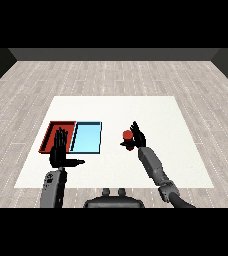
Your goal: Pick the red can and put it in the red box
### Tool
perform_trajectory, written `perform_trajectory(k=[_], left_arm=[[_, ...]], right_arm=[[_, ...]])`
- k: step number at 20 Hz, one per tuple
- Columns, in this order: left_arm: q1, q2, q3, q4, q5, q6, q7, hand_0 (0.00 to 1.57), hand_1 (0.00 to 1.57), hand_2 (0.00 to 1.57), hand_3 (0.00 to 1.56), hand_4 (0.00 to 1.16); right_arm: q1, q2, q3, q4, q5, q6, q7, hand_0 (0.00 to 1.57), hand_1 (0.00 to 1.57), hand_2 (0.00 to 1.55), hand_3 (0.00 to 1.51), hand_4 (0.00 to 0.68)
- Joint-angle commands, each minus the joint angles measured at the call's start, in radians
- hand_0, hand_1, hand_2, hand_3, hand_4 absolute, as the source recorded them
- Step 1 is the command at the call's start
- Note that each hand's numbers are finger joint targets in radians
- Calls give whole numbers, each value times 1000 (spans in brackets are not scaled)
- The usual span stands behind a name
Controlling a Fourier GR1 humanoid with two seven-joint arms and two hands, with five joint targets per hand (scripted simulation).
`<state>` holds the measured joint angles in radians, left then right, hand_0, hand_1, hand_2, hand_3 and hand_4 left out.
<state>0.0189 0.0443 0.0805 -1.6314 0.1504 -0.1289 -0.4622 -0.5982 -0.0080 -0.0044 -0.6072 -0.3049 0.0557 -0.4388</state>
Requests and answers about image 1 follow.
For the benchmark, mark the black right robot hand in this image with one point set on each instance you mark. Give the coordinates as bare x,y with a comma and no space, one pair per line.
138,138

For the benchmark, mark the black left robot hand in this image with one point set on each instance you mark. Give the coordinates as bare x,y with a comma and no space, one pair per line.
58,157

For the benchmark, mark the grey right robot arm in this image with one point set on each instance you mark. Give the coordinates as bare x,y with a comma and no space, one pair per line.
161,176

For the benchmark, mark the small red can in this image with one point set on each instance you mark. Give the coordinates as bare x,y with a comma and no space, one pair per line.
128,138

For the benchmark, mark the red shallow open box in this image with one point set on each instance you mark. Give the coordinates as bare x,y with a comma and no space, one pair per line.
49,138

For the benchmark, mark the light blue shallow open box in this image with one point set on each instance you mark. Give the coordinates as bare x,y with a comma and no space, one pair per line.
86,137

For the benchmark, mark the dark grey robot body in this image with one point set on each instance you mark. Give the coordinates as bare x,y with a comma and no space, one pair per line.
114,200

